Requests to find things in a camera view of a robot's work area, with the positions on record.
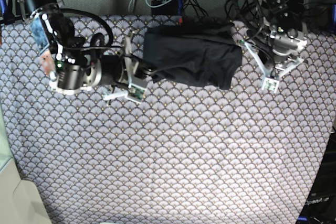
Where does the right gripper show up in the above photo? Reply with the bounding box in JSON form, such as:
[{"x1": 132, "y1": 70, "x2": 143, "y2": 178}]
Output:
[{"x1": 102, "y1": 29, "x2": 156, "y2": 103}]

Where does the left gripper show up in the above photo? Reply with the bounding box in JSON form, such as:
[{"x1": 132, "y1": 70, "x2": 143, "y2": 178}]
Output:
[{"x1": 239, "y1": 31, "x2": 308, "y2": 93}]

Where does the dark grey T-shirt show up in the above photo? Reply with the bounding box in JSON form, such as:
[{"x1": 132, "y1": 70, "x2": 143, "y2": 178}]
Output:
[{"x1": 143, "y1": 20, "x2": 243, "y2": 90}]

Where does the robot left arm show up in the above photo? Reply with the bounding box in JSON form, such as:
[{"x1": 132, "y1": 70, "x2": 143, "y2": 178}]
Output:
[{"x1": 234, "y1": 0, "x2": 308, "y2": 93}]

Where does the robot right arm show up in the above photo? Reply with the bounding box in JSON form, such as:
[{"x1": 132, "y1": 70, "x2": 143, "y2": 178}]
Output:
[{"x1": 18, "y1": 0, "x2": 155, "y2": 103}]

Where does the blue clamp right edge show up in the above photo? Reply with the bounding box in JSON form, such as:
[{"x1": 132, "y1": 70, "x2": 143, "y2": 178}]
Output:
[{"x1": 328, "y1": 4, "x2": 336, "y2": 34}]

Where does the blue clamp edge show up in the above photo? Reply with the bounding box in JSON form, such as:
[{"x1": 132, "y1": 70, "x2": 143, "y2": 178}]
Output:
[
  {"x1": 328, "y1": 4, "x2": 336, "y2": 34},
  {"x1": 1, "y1": 0, "x2": 15, "y2": 25}
]

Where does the fan patterned tablecloth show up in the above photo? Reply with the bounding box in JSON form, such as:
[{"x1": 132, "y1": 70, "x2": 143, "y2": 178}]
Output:
[{"x1": 1, "y1": 24, "x2": 335, "y2": 223}]

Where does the blue clamp left edge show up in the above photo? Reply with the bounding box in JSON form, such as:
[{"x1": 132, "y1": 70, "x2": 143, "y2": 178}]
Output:
[{"x1": 1, "y1": 0, "x2": 15, "y2": 25}]

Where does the black OpenArm case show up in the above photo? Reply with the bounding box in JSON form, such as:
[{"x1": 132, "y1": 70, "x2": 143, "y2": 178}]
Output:
[{"x1": 296, "y1": 132, "x2": 335, "y2": 223}]

